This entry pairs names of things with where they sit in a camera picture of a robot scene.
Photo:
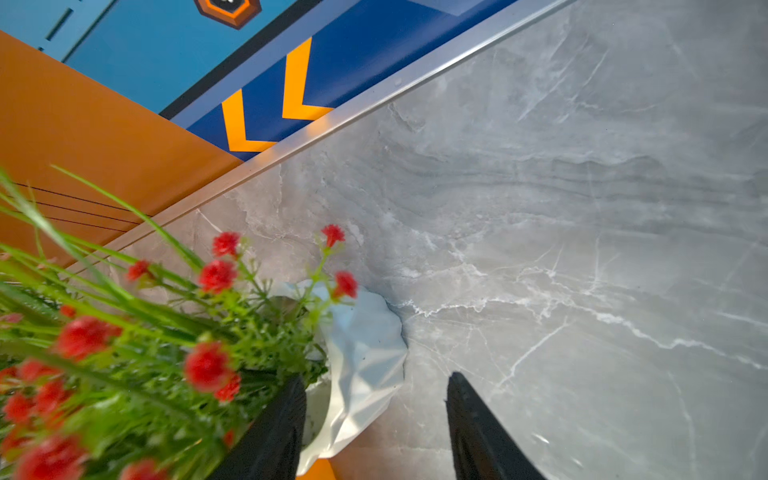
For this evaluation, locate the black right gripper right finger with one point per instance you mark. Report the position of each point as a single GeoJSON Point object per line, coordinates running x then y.
{"type": "Point", "coordinates": [481, 447]}

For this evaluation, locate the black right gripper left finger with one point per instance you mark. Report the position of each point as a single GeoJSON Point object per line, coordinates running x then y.
{"type": "Point", "coordinates": [271, 447]}

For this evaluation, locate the yellow plastic tray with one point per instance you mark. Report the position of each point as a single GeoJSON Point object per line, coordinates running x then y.
{"type": "Point", "coordinates": [320, 470]}

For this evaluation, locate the red flower white pot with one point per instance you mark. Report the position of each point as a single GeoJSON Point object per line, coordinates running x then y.
{"type": "Point", "coordinates": [121, 368]}

